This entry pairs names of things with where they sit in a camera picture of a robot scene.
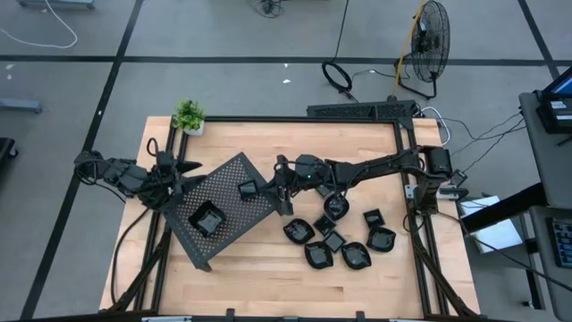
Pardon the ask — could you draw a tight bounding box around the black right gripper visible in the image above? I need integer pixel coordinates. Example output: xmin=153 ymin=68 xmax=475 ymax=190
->
xmin=257 ymin=155 xmax=299 ymax=217

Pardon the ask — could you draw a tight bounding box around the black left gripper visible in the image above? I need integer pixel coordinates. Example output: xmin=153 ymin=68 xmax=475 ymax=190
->
xmin=145 ymin=151 xmax=207 ymax=209

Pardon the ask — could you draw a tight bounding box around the black wavy square plate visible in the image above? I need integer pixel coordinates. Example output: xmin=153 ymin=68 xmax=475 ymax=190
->
xmin=187 ymin=199 xmax=228 ymax=239

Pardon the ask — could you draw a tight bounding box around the black leaf-shaped plate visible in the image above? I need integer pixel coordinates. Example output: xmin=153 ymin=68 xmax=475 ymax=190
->
xmin=341 ymin=241 xmax=373 ymax=271
xmin=304 ymin=241 xmax=334 ymax=270
xmin=282 ymin=217 xmax=315 ymax=245
xmin=366 ymin=225 xmax=397 ymax=253

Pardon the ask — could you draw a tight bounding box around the black round plate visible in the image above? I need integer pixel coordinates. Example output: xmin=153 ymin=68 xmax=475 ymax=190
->
xmin=323 ymin=192 xmax=350 ymax=222

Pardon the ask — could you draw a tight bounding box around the black perforated metal shelf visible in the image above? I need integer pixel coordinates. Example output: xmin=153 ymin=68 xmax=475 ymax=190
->
xmin=159 ymin=151 xmax=287 ymax=273

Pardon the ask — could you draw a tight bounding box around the green plant in white pot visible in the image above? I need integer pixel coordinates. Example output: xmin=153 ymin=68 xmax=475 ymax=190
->
xmin=172 ymin=98 xmax=206 ymax=137

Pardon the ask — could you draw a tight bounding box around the black perforated electronics box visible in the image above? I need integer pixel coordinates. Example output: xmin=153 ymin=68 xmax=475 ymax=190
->
xmin=306 ymin=100 xmax=419 ymax=131

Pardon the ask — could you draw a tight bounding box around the grey metal bar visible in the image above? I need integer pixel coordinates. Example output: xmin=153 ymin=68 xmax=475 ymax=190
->
xmin=0 ymin=98 xmax=44 ymax=115

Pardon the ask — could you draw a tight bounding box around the black floor fan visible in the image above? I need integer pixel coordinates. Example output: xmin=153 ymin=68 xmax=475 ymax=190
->
xmin=392 ymin=0 xmax=451 ymax=100

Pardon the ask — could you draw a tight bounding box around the grey cart base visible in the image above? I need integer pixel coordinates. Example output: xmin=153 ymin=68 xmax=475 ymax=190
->
xmin=16 ymin=0 xmax=96 ymax=11

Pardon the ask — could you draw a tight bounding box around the white box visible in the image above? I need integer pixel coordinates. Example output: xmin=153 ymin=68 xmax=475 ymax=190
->
xmin=458 ymin=195 xmax=524 ymax=255

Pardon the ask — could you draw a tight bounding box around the black beam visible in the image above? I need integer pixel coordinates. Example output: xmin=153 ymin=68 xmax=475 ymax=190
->
xmin=459 ymin=182 xmax=549 ymax=233

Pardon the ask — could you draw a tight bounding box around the grey desk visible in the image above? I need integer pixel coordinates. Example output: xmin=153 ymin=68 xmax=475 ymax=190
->
xmin=517 ymin=89 xmax=572 ymax=211
xmin=529 ymin=205 xmax=572 ymax=322

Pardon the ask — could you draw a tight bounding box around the black desk leg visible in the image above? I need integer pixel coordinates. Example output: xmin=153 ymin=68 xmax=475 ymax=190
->
xmin=520 ymin=213 xmax=547 ymax=310

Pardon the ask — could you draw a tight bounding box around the black monitor with blue screen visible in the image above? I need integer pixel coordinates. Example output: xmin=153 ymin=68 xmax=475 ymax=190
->
xmin=535 ymin=64 xmax=572 ymax=134

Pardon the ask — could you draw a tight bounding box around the black keyboard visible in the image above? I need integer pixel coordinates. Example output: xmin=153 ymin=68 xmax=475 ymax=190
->
xmin=548 ymin=216 xmax=572 ymax=269

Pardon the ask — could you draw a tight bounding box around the black aluminium table frame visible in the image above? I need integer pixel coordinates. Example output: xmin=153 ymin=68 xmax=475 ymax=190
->
xmin=98 ymin=114 xmax=482 ymax=322

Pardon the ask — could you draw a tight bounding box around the dark arm supply cable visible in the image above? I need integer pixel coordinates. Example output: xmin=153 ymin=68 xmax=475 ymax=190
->
xmin=109 ymin=208 xmax=151 ymax=308

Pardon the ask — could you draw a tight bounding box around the black coiled cable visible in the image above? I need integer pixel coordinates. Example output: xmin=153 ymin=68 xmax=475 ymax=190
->
xmin=320 ymin=0 xmax=358 ymax=103

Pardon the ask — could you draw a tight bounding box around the black cable bundle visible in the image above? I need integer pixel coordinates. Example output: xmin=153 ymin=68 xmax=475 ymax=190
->
xmin=257 ymin=0 xmax=285 ymax=19

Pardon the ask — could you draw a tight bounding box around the thick white cable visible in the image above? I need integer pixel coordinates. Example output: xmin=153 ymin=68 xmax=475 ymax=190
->
xmin=419 ymin=106 xmax=451 ymax=148

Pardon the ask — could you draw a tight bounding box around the thin white floor cable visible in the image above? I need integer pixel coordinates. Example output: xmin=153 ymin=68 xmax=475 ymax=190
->
xmin=0 ymin=0 xmax=79 ymax=50

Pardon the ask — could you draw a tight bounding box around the yellow hanging cable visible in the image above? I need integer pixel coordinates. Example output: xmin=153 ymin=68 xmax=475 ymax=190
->
xmin=391 ymin=0 xmax=425 ymax=97

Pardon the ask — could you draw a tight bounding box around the thin black cable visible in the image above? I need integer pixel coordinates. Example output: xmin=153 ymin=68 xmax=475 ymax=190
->
xmin=435 ymin=209 xmax=572 ymax=294
xmin=442 ymin=111 xmax=526 ymax=174

